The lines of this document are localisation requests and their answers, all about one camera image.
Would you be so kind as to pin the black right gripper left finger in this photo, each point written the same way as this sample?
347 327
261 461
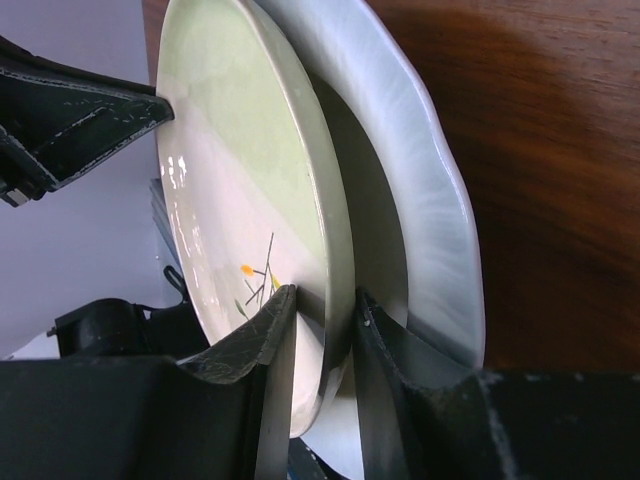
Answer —
224 414

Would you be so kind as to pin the white fluted bottom plate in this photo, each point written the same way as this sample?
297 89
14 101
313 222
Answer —
415 240

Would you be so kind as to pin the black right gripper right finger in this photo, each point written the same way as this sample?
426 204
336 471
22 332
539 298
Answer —
422 415

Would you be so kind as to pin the cream leaf pattern plate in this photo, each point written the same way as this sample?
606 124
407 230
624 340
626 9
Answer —
253 188

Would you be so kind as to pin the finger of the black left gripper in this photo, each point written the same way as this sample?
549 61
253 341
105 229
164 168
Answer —
53 132
16 59

